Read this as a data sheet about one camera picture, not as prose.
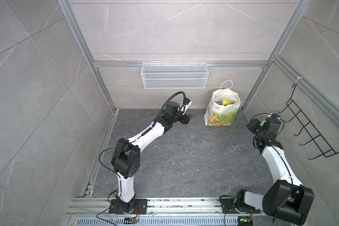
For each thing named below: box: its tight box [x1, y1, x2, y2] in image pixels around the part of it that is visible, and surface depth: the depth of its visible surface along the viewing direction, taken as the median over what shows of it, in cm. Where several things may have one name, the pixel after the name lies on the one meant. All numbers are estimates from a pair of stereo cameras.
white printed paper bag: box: [203, 80, 242, 127], surface depth 100 cm
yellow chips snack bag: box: [222, 97, 236, 107], surface depth 100 cm
